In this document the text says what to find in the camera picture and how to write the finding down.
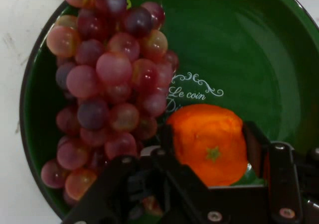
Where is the red grape bunch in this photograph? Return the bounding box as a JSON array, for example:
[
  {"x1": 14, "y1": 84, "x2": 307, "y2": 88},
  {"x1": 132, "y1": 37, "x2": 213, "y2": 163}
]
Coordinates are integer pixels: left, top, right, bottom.
[{"x1": 40, "y1": 0, "x2": 180, "y2": 219}]

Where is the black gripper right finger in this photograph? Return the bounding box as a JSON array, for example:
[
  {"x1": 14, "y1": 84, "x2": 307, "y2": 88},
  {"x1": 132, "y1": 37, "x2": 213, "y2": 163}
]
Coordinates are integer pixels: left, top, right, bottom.
[{"x1": 242, "y1": 120, "x2": 319, "y2": 224}]

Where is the green enamel plate with print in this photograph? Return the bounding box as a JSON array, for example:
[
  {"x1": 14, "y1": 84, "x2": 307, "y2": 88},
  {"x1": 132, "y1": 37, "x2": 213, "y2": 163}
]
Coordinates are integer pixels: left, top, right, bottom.
[{"x1": 19, "y1": 0, "x2": 319, "y2": 222}]

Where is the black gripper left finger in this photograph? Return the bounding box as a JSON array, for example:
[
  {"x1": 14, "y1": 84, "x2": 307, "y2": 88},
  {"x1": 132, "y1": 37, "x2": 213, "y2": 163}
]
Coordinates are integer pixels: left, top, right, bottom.
[{"x1": 62, "y1": 125, "x2": 230, "y2": 224}]

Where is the orange mandarin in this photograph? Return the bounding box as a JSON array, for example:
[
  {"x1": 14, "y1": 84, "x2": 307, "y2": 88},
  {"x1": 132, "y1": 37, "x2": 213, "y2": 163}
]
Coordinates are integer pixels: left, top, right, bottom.
[{"x1": 166, "y1": 104, "x2": 250, "y2": 187}]

